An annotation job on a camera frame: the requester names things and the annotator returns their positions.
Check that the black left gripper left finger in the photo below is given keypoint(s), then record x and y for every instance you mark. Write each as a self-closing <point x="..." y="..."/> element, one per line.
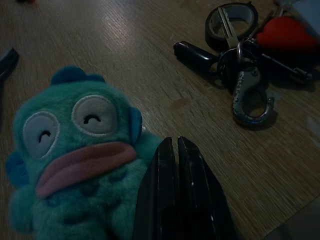
<point x="157" y="195"/>

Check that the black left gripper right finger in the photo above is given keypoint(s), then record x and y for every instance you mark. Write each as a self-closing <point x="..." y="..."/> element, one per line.
<point x="200" y="195"/>

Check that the silver snap hook clip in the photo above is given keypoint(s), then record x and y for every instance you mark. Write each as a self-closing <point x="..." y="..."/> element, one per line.
<point x="243" y="100"/>

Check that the teal plush fish toy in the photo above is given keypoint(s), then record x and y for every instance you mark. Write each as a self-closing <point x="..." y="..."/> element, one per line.
<point x="75" y="155"/>

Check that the black oblong key fob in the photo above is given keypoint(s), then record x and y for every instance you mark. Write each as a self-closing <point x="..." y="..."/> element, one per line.
<point x="195" y="53"/>

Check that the light wooden table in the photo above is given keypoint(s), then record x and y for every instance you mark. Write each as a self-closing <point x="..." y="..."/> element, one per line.
<point x="120" y="55"/>

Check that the black long-shaft key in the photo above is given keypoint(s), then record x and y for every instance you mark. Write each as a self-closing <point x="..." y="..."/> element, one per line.
<point x="282" y="66"/>

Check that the long silver key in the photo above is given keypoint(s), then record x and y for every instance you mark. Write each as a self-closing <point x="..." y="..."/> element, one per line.
<point x="227" y="27"/>

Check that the black tape roll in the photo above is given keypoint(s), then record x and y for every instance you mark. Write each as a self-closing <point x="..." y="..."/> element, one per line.
<point x="230" y="22"/>

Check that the black flat object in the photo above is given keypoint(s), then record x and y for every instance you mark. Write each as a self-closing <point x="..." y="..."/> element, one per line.
<point x="7" y="62"/>

